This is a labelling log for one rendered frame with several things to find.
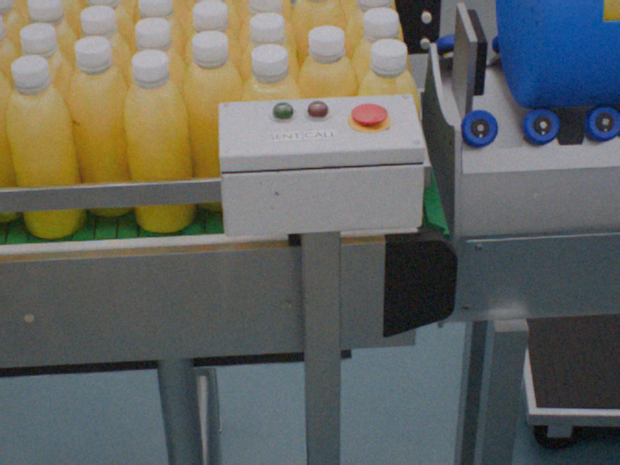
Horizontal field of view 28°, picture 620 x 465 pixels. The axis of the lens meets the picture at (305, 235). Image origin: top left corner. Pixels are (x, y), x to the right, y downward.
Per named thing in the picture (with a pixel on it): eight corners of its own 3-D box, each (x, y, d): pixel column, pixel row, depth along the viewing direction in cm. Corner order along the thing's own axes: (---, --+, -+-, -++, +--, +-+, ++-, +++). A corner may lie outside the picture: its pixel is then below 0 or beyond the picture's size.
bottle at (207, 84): (178, 194, 148) (164, 50, 136) (227, 172, 152) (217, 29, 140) (214, 221, 143) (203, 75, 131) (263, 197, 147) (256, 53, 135)
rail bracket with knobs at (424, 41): (440, 69, 171) (444, 2, 164) (388, 72, 170) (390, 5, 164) (430, 35, 178) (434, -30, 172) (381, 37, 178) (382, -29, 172)
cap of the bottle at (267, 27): (292, 32, 139) (292, 18, 138) (268, 45, 137) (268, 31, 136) (266, 22, 141) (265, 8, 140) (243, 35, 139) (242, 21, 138)
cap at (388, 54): (413, 63, 133) (414, 48, 132) (386, 74, 131) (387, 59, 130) (390, 49, 136) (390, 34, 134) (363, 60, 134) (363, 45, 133)
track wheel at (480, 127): (498, 108, 146) (494, 110, 148) (460, 109, 146) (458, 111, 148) (500, 146, 146) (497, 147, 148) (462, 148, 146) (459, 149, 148)
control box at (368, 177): (422, 228, 125) (425, 143, 119) (224, 238, 124) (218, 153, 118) (409, 172, 133) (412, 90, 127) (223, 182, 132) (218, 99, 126)
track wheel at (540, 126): (561, 105, 146) (556, 107, 148) (523, 106, 146) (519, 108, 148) (563, 143, 146) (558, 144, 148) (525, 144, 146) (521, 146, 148)
